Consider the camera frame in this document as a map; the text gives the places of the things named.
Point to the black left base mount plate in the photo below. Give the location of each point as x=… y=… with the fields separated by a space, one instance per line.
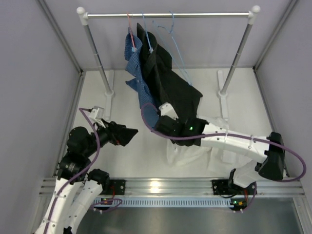
x=116 y=187

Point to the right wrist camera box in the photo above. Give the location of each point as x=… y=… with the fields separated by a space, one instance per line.
x=167 y=109

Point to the grey aluminium frame profile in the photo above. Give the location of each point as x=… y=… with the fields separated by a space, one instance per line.
x=80 y=76

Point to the white shirt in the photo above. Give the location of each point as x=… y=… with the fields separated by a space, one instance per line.
x=218 y=161

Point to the empty light blue wire hanger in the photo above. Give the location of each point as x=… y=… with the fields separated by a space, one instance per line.
x=180 y=66

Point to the dark striped shirt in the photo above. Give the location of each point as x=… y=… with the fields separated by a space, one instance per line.
x=164 y=84

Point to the white slotted cable duct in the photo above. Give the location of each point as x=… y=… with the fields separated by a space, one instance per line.
x=168 y=202

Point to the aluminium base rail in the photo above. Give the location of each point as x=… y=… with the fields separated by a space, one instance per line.
x=202 y=187

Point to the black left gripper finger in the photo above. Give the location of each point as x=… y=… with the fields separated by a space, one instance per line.
x=124 y=139
x=123 y=131

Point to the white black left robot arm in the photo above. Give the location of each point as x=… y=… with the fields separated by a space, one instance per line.
x=76 y=186

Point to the white clothes rack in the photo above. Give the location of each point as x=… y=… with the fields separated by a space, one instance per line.
x=222 y=82

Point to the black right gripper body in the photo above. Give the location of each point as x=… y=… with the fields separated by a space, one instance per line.
x=178 y=119

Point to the blue checkered shirt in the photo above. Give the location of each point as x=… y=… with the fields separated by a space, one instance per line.
x=146 y=101

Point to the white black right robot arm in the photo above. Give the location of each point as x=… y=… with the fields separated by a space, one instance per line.
x=266 y=154

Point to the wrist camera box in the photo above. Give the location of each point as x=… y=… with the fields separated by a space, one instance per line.
x=96 y=114
x=167 y=109

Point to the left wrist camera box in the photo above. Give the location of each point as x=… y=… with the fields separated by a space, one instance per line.
x=96 y=114

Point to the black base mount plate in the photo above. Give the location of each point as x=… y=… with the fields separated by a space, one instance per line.
x=221 y=187
x=116 y=187

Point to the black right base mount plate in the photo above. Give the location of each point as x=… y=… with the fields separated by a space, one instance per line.
x=221 y=187

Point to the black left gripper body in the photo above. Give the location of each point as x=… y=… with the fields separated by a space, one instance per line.
x=109 y=136

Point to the light blue hanger under dark shirt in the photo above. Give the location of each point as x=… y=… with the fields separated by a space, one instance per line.
x=150 y=44

